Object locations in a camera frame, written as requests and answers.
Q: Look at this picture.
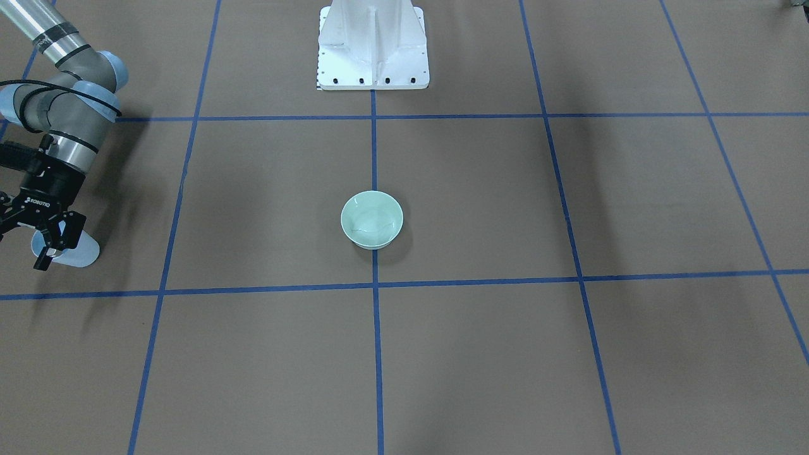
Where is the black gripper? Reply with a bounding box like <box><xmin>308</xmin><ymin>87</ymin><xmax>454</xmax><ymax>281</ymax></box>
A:
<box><xmin>1</xmin><ymin>166</ymin><xmax>87</xmax><ymax>271</ymax></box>

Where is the light blue plastic cup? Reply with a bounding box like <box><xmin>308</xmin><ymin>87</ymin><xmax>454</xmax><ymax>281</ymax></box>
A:
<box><xmin>30</xmin><ymin>231</ymin><xmax>100</xmax><ymax>268</ymax></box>

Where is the light green bowl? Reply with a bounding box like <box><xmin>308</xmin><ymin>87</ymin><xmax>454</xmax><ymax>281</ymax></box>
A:
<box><xmin>340</xmin><ymin>190</ymin><xmax>404</xmax><ymax>250</ymax></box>

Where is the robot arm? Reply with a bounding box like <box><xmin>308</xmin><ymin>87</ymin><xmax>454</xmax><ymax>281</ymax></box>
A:
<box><xmin>2</xmin><ymin>1</ymin><xmax>129</xmax><ymax>271</ymax></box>

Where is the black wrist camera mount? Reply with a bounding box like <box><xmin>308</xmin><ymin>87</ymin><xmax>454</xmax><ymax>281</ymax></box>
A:
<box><xmin>1</xmin><ymin>142</ymin><xmax>52</xmax><ymax>176</ymax></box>

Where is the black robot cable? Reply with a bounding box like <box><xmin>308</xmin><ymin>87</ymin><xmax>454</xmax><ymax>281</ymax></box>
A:
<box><xmin>0</xmin><ymin>79</ymin><xmax>122</xmax><ymax>133</ymax></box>

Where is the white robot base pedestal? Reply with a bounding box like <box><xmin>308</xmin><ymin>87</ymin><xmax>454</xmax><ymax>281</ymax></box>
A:
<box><xmin>316</xmin><ymin>1</ymin><xmax>430</xmax><ymax>90</ymax></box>

